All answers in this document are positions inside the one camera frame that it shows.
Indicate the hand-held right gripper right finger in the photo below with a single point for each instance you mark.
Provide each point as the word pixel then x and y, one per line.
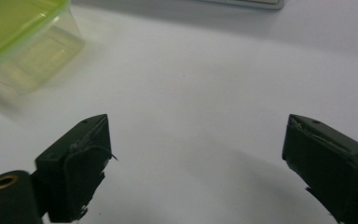
pixel 329 161

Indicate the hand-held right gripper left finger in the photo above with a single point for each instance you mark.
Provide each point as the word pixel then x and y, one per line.
pixel 74 168

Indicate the green rectangular plastic container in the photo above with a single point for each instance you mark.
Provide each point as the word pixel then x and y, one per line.
pixel 21 40

